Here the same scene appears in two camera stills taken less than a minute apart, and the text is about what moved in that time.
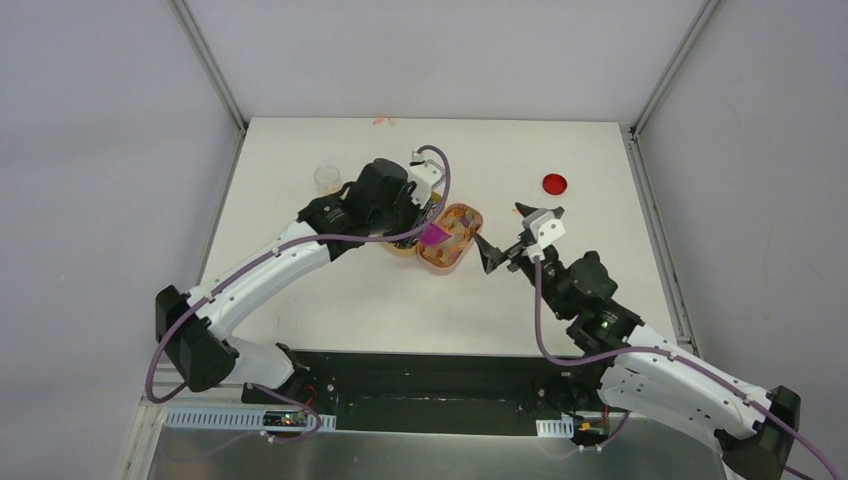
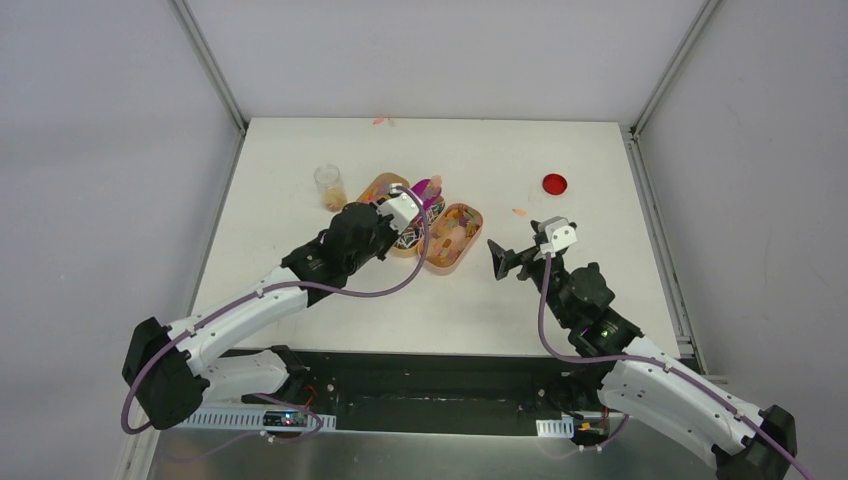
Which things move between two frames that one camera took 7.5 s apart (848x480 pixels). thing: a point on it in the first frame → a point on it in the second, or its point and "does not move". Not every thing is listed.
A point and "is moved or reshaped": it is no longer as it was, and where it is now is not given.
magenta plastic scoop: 433,235 is moved or reshaped
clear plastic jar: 328,179 does not move
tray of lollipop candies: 409,246 does not move
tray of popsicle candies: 462,222 does not move
